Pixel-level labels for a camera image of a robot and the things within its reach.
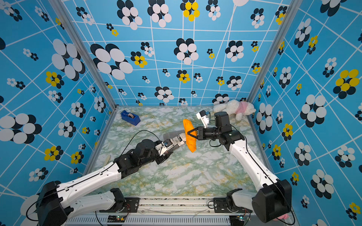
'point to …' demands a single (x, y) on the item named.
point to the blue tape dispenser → (130, 117)
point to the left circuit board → (116, 219)
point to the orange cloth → (191, 141)
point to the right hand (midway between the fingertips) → (191, 133)
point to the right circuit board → (237, 220)
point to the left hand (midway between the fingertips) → (171, 145)
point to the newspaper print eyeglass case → (180, 139)
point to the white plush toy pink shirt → (238, 108)
